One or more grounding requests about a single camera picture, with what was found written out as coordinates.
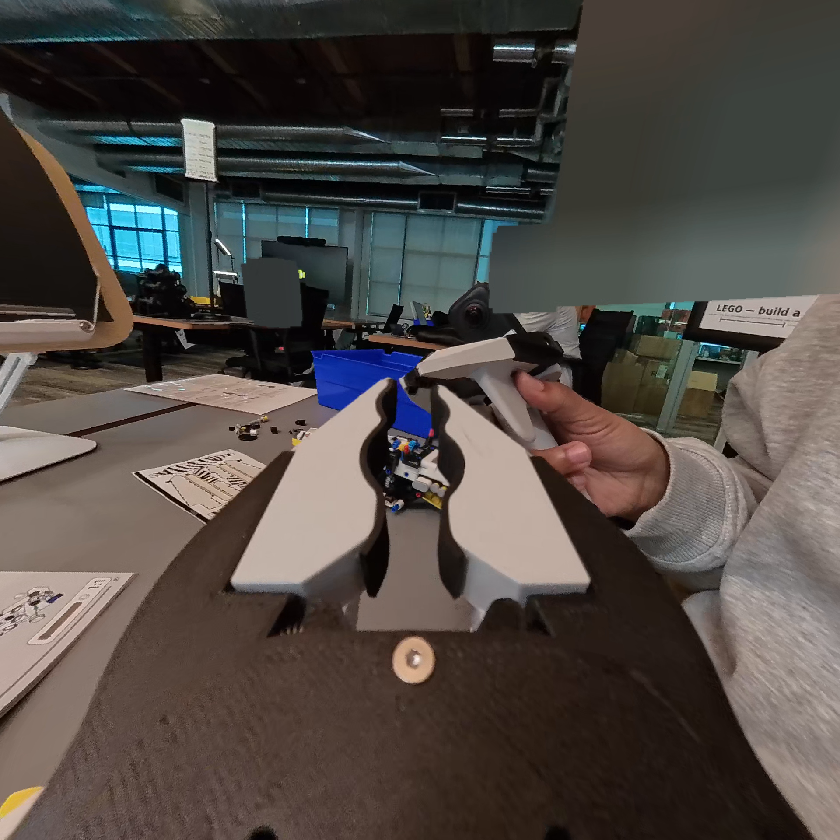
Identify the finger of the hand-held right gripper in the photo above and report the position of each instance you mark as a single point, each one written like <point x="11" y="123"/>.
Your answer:
<point x="466" y="359"/>

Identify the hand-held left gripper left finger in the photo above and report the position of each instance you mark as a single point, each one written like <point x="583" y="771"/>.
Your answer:
<point x="308" y="518"/>

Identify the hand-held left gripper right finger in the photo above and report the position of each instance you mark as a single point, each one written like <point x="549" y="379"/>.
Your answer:
<point x="518" y="525"/>

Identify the person's right forearm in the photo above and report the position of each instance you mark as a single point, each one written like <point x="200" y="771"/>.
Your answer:
<point x="702" y="512"/>

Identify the small black white lego assembly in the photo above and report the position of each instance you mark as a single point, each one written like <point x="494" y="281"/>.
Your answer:
<point x="249" y="428"/>

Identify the partly built lego model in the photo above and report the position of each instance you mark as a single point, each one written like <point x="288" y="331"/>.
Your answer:
<point x="413" y="469"/>

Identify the lego instruction booklet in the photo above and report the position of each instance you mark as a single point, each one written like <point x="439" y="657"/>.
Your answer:
<point x="52" y="630"/>

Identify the yellow lego panel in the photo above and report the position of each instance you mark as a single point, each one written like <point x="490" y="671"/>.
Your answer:
<point x="16" y="810"/>

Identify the person's right hand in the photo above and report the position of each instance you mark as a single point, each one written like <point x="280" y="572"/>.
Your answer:
<point x="610" y="459"/>

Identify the zebra striped sticker sheet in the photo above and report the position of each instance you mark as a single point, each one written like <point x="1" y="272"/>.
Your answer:
<point x="203" y="482"/>

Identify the blue storage bin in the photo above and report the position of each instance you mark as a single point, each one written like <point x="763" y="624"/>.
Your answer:
<point x="354" y="380"/>

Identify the stack of cardboard boxes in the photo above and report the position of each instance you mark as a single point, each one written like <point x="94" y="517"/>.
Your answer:
<point x="649" y="374"/>

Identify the white printed paper sheet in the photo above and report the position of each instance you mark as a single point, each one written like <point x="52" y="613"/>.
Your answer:
<point x="223" y="394"/>

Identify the black monitor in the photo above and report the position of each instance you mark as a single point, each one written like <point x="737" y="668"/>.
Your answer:
<point x="321" y="269"/>

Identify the framed black white poster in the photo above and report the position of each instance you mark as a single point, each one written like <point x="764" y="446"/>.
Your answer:
<point x="748" y="321"/>

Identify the white sign on pole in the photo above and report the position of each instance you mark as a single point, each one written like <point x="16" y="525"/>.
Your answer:
<point x="199" y="151"/>

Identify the black panel with wooden back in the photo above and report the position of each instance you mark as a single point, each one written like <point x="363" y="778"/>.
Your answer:
<point x="39" y="249"/>

